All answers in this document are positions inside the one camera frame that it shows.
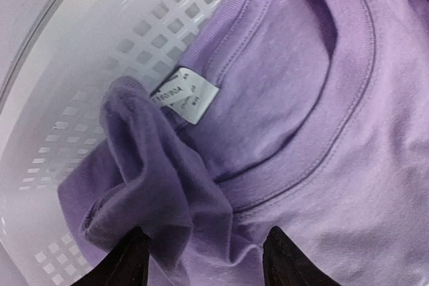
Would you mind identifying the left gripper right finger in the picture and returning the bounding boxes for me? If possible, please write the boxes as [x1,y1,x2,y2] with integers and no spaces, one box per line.
[263,226,339,286]

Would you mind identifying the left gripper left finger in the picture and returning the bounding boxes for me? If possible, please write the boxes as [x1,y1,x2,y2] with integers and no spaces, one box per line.
[72,227,150,286]

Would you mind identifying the purple shirt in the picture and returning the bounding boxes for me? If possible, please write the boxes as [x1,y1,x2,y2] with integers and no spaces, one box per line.
[58,0,428,285]

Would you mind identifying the white perforated plastic basket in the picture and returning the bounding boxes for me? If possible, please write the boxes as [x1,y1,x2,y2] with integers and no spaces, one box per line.
[1,0,221,285]

